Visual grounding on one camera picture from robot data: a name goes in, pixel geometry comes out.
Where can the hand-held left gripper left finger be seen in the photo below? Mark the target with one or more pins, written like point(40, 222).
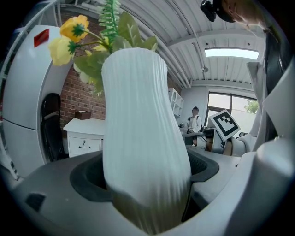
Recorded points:
point(57, 184)

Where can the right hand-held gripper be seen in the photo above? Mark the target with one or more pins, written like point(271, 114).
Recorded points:
point(224, 124)

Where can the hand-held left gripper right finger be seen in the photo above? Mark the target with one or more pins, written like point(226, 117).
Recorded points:
point(221, 170)

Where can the yellow flowers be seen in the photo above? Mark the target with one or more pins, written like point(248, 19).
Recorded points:
point(138, 126)

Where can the person's right forearm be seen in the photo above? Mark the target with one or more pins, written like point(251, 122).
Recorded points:
point(242, 143)

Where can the white desk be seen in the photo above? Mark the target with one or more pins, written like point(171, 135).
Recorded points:
point(87, 128)

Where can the black framed window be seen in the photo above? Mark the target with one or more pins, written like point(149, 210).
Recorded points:
point(239, 108)

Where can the white bookshelf cabinet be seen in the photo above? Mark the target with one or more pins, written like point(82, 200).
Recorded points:
point(176, 101)

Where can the black folding chair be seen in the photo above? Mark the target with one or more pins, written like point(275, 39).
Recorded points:
point(51, 129)

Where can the round smoke detector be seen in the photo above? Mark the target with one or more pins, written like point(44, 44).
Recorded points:
point(203, 69)

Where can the long ceiling light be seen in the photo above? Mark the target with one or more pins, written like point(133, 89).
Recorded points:
point(230, 53)

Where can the brown tissue box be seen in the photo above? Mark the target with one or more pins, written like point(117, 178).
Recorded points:
point(82, 114)

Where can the silver refrigerator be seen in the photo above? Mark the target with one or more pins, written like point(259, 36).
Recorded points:
point(27, 92)

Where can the person's head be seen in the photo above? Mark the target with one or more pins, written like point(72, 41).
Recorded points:
point(244, 10)

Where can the black head-mounted camera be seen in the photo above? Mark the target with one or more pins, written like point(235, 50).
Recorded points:
point(208, 10)

